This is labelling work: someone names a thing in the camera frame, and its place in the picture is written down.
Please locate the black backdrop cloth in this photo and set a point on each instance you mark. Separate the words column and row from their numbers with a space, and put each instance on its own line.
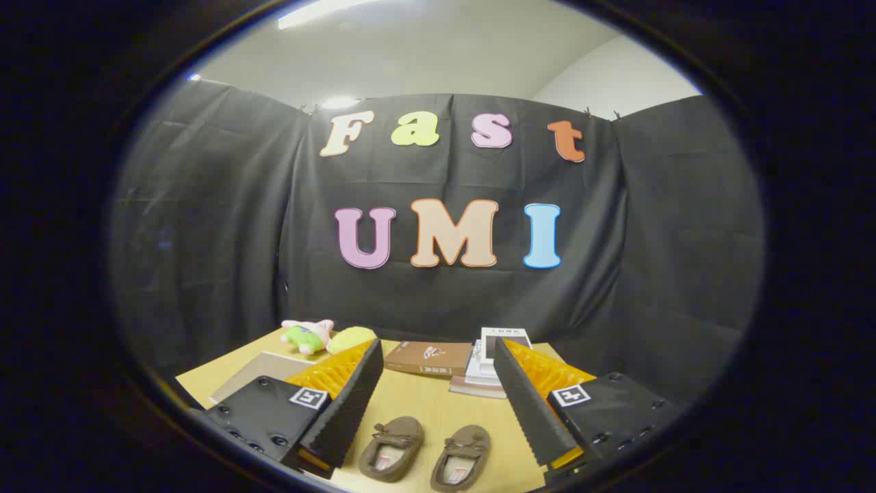
column 205, row 239

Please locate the brown fuzzy slipper shoe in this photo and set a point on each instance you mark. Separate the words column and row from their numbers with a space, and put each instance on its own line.
column 391, row 448
column 460, row 457

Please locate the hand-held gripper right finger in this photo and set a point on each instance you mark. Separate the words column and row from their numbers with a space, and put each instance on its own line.
column 530, row 411

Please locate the ceiling light strip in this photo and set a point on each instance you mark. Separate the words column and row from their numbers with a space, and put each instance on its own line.
column 321, row 10

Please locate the pink and green plush toy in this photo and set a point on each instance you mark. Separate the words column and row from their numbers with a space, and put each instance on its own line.
column 308, row 335

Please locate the yellow plush lemon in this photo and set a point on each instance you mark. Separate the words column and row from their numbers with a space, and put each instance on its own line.
column 352, row 337

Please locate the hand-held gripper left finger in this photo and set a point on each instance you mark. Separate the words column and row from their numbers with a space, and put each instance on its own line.
column 342, row 411

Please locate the pink covered book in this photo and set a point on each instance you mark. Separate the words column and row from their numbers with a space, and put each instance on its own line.
column 472, row 390

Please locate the brown book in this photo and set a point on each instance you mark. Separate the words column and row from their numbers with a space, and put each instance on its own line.
column 428, row 357

